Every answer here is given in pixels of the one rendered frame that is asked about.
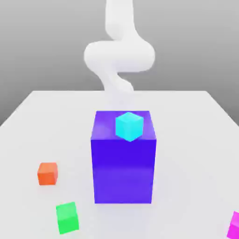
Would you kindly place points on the large purple box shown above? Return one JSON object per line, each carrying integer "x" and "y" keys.
{"x": 123, "y": 171}

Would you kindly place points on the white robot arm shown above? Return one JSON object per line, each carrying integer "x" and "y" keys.
{"x": 119, "y": 56}

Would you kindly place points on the small cyan cube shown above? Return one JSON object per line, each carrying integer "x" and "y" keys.
{"x": 129, "y": 127}

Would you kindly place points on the small magenta cube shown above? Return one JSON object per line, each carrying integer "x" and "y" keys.
{"x": 234, "y": 226}

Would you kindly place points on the small green cube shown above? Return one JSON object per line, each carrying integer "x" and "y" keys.
{"x": 67, "y": 218}

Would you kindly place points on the small orange cube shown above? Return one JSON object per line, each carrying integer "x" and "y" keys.
{"x": 47, "y": 174}

